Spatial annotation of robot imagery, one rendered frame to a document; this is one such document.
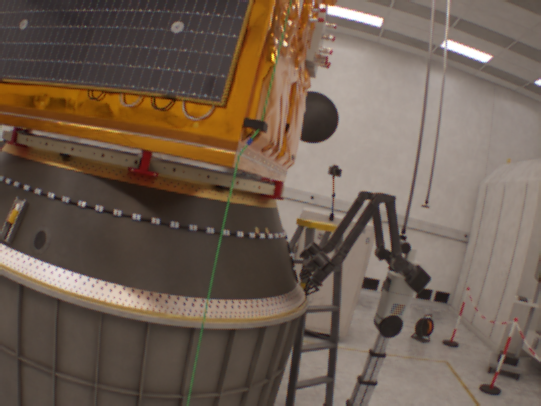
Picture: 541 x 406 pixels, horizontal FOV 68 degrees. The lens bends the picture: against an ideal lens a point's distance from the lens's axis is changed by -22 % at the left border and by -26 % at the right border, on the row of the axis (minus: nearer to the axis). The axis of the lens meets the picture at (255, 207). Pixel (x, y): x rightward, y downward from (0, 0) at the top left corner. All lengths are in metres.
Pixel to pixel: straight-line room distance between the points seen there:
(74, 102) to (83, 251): 0.59
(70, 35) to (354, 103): 8.52
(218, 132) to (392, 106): 8.61
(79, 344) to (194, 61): 1.16
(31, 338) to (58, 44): 1.24
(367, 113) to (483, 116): 2.87
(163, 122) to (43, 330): 0.96
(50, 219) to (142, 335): 0.59
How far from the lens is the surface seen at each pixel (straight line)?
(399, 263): 2.69
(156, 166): 1.98
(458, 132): 10.47
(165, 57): 1.76
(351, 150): 9.93
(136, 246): 1.90
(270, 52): 1.78
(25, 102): 2.10
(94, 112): 1.88
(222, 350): 2.07
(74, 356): 1.95
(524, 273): 7.43
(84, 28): 1.98
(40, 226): 1.98
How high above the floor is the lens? 1.72
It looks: 3 degrees down
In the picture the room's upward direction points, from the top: 13 degrees clockwise
